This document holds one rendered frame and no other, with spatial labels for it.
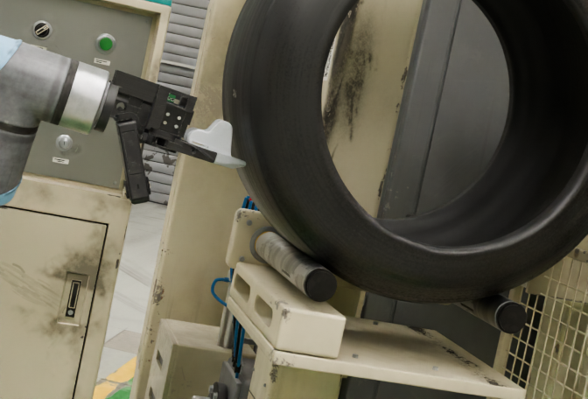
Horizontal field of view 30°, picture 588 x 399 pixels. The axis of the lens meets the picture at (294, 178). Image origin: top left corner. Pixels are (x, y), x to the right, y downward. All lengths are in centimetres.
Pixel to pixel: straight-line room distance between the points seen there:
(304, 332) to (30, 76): 49
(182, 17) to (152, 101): 968
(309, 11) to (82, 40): 79
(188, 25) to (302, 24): 974
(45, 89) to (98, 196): 67
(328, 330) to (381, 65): 54
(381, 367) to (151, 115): 46
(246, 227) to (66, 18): 59
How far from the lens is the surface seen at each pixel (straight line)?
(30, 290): 212
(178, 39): 1115
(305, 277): 146
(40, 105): 146
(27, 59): 146
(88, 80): 146
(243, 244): 178
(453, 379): 155
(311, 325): 147
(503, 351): 200
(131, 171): 149
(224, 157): 149
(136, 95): 148
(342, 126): 182
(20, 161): 150
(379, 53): 184
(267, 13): 145
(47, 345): 214
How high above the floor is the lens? 111
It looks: 3 degrees down
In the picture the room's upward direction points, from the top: 12 degrees clockwise
